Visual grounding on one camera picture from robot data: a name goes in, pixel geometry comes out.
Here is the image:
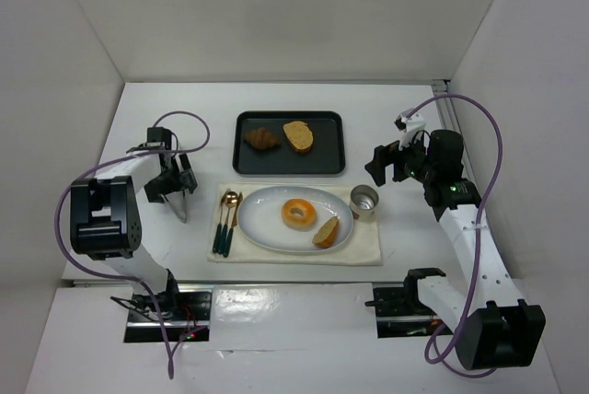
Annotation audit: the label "black baking tray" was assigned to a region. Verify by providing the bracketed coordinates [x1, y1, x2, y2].
[233, 110, 346, 177]

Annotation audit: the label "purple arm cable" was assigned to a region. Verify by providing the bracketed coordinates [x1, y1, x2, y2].
[53, 110, 212, 380]
[404, 93, 502, 377]

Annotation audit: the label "aluminium frame rail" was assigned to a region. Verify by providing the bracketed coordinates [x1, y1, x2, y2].
[431, 79, 474, 180]

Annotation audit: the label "gold knife green handle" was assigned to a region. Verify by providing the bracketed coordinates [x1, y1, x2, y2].
[229, 203, 239, 232]

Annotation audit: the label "orange glazed donut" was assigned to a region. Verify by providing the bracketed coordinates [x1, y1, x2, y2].
[281, 199, 317, 230]

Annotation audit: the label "light blue oval plate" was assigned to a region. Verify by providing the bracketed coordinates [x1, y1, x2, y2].
[237, 185, 354, 255]

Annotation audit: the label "round bread slice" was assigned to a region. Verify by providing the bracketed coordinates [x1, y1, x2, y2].
[283, 121, 314, 154]

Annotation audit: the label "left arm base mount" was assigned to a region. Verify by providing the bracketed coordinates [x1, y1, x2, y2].
[110, 288, 213, 343]

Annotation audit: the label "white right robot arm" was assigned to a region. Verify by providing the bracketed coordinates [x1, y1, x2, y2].
[364, 130, 546, 370]

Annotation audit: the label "gold spoon green handle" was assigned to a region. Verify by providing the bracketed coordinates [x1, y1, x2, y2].
[212, 189, 237, 254]

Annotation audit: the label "beige cloth placemat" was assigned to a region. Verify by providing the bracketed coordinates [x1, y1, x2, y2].
[207, 182, 382, 266]

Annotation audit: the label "stainless steel cup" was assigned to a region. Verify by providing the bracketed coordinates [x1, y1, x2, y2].
[349, 185, 379, 221]

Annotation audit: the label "small bread loaf half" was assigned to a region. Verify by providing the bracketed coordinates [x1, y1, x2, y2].
[312, 216, 340, 249]

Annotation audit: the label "brown croissant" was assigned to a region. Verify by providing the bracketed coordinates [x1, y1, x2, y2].
[243, 128, 282, 151]

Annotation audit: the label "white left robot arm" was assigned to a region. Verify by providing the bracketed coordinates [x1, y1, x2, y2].
[70, 127, 197, 312]

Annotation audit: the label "metal tongs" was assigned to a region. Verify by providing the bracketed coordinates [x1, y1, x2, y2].
[166, 191, 189, 224]

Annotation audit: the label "gold fork green handle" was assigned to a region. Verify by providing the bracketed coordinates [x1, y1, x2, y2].
[222, 192, 243, 258]

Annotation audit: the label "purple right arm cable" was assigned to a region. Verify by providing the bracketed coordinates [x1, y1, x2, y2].
[404, 93, 502, 377]

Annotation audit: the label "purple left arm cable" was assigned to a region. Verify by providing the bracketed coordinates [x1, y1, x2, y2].
[53, 110, 212, 380]

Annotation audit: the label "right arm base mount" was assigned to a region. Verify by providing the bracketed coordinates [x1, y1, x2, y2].
[364, 284, 442, 339]

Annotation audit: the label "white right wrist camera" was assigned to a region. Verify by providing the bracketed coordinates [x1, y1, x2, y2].
[395, 110, 426, 151]

